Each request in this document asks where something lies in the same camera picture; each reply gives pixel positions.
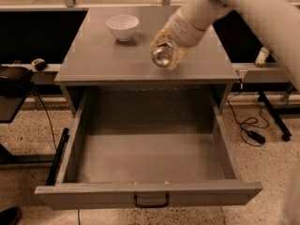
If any yellow black tape measure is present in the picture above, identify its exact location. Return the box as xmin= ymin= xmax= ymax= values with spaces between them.
xmin=31 ymin=58 xmax=47 ymax=71

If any black device on side table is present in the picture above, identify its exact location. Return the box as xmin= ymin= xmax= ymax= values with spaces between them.
xmin=0 ymin=66 xmax=33 ymax=98

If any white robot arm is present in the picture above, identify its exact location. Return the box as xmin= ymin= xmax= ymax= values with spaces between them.
xmin=150 ymin=0 xmax=300 ymax=89

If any grey cabinet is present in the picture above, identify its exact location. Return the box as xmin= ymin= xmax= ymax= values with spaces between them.
xmin=53 ymin=5 xmax=240 ymax=116

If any black drawer slide rail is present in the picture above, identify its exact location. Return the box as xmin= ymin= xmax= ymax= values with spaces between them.
xmin=46 ymin=127 xmax=69 ymax=186

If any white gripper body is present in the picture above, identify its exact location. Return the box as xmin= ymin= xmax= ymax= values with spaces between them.
xmin=168 ymin=8 xmax=206 ymax=48

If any black shoe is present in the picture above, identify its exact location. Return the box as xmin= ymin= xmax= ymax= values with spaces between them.
xmin=0 ymin=207 xmax=22 ymax=225

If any small bottle on ledge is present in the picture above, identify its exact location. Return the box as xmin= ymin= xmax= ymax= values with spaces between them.
xmin=254 ymin=47 xmax=270 ymax=68

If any open grey top drawer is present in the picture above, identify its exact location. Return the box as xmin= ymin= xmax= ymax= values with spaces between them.
xmin=36 ymin=89 xmax=263 ymax=210

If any black drawer handle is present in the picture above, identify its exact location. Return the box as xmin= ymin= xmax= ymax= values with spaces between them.
xmin=133 ymin=194 xmax=170 ymax=209

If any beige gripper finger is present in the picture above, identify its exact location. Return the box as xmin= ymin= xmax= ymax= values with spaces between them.
xmin=149 ymin=23 xmax=172 ymax=50
xmin=168 ymin=46 xmax=190 ymax=70

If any white ceramic bowl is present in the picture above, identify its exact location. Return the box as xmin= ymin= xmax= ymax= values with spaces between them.
xmin=106 ymin=15 xmax=140 ymax=41

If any blue pepsi can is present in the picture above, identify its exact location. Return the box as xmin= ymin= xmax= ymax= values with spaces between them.
xmin=151 ymin=42 xmax=173 ymax=68

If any dark side table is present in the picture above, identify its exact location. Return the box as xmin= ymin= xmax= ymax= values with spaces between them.
xmin=0 ymin=82 xmax=35 ymax=124

